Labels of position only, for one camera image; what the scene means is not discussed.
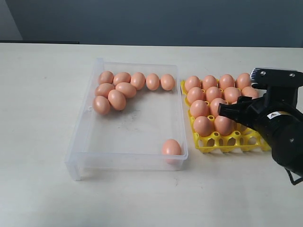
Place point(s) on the brown egg placed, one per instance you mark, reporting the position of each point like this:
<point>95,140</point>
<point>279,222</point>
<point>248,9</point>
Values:
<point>209,81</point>
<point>191,82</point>
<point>226,81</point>

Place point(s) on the clear plastic bin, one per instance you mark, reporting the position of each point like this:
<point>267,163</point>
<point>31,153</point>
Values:
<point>130,139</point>

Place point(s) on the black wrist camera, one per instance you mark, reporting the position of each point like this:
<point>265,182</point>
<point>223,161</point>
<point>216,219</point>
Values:
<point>280,85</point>

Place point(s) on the black object behind table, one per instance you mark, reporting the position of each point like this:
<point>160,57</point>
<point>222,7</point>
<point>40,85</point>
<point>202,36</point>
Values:
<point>39,42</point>

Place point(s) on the brown egg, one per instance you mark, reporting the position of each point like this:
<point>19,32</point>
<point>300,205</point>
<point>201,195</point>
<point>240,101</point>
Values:
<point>121,77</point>
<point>199,108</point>
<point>152,81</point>
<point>138,80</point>
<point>106,77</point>
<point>194,94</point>
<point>231,94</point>
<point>101,105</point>
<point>213,93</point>
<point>167,82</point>
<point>233,103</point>

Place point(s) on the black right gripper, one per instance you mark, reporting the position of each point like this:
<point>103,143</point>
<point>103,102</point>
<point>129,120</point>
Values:
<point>279,124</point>

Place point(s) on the yellow plastic egg tray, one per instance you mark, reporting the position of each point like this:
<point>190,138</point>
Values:
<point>240,139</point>

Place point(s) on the brown egg front right corner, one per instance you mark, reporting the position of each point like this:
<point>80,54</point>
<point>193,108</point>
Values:
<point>171,148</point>

